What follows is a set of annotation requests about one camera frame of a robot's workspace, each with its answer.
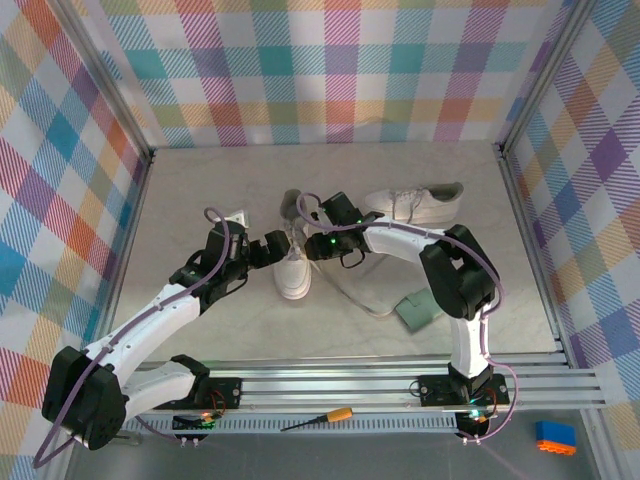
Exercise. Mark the white sneaker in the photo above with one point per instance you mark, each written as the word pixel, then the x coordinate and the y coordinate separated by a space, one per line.
pixel 292 280
pixel 435 205

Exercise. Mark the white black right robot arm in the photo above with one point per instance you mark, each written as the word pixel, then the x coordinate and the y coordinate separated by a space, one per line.
pixel 400 240

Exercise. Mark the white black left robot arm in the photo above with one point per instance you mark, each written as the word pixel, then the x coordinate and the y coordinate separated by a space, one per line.
pixel 150 320

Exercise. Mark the green fabric wallet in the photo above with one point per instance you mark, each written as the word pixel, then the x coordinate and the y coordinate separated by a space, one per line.
pixel 415 312

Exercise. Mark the small circuit board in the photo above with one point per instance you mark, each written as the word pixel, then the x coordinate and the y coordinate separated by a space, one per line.
pixel 475 417
pixel 192 424

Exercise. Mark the blue orange toy brick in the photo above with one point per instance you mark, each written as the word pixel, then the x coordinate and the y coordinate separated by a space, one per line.
pixel 555 435

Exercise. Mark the aluminium side rail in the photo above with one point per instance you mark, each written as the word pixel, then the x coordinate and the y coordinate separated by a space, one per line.
pixel 530 250
pixel 131 235

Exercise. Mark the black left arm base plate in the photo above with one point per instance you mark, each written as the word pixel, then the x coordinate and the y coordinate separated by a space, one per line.
pixel 227 390

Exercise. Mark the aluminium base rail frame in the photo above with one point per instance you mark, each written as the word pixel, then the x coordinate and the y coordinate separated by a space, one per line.
pixel 325 390

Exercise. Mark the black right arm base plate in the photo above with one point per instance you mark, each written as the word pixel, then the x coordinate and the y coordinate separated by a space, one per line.
pixel 435 390

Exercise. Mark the small metal bracket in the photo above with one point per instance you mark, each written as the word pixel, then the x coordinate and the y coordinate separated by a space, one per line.
pixel 127 439

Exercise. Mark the aluminium corner post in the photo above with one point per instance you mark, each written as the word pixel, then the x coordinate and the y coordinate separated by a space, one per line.
pixel 545 75
pixel 110 90

